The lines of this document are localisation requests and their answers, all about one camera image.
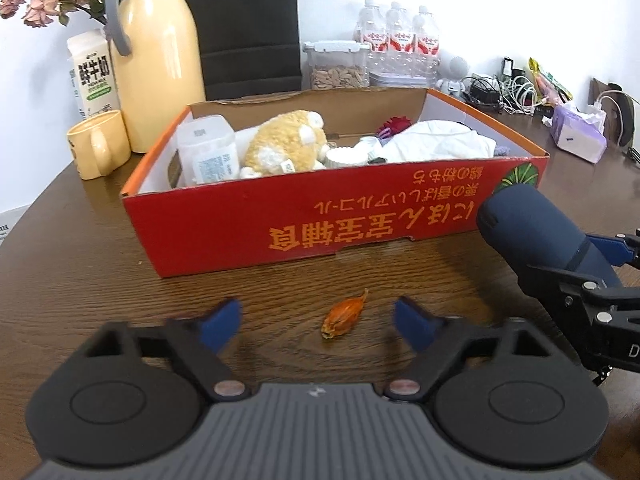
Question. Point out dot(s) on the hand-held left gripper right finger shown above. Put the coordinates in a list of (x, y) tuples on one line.
[(415, 322)]

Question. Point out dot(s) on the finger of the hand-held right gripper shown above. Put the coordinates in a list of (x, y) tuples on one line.
[(605, 247), (565, 285)]

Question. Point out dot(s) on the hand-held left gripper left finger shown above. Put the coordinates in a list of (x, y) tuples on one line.
[(222, 325)]

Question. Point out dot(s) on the dark blue case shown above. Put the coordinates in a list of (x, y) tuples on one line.
[(535, 230)]

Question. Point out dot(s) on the dried orange flower bud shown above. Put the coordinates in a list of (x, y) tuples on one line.
[(342, 316)]

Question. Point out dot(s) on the red cardboard box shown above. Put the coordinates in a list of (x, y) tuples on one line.
[(325, 220)]

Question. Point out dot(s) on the purple tissue pack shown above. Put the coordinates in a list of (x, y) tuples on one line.
[(575, 132)]

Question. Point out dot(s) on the brown flat pouch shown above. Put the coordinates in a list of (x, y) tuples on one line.
[(631, 115)]

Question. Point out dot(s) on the purple cloth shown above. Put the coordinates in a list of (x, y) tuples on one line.
[(501, 150)]

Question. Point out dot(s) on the snack packets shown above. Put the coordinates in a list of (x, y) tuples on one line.
[(550, 82)]

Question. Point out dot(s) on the white plastic packet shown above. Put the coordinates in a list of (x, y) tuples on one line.
[(207, 150)]

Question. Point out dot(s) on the white cloth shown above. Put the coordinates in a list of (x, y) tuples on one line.
[(440, 142)]

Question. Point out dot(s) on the yellow plush toy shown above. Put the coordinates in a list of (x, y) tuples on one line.
[(285, 142)]

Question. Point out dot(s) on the red knitted flower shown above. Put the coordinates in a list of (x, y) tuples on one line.
[(395, 125)]

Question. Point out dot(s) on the yellow mug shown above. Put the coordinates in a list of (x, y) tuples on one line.
[(97, 145)]

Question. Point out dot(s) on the white robot speaker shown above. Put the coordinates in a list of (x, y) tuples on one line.
[(455, 72)]

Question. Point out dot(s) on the white cardboard carton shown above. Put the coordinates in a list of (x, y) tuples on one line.
[(9, 225)]

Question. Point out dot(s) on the clear container of seeds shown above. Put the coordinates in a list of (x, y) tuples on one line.
[(337, 75)]

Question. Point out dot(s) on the clear water bottle red label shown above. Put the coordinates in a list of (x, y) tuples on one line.
[(427, 42), (400, 37), (370, 35)]

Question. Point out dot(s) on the yellow thermos jug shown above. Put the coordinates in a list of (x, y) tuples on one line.
[(160, 60)]

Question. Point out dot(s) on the white milk carton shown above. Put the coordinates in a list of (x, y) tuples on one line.
[(92, 75)]

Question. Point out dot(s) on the black paper bag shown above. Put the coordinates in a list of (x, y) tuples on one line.
[(240, 30)]

